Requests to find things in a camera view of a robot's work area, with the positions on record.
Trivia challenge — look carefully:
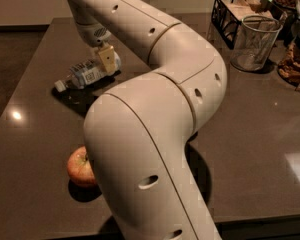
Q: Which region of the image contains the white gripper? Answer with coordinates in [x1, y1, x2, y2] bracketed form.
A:
[76, 23, 116, 74]

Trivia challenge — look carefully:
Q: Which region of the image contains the blue plastic water bottle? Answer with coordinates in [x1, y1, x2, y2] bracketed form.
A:
[54, 58, 121, 92]

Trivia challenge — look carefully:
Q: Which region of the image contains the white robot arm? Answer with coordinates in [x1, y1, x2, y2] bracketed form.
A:
[68, 0, 227, 240]

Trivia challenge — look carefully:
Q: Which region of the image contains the red apple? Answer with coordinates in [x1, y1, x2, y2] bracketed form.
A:
[67, 146, 97, 188]

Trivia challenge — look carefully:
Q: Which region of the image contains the jar of snacks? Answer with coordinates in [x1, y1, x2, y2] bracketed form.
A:
[278, 30, 300, 86]

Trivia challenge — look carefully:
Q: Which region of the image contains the black wire basket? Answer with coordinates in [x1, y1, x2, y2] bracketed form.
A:
[211, 0, 273, 49]

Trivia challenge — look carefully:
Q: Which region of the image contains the wire mesh cup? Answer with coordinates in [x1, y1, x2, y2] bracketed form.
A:
[230, 15, 282, 72]

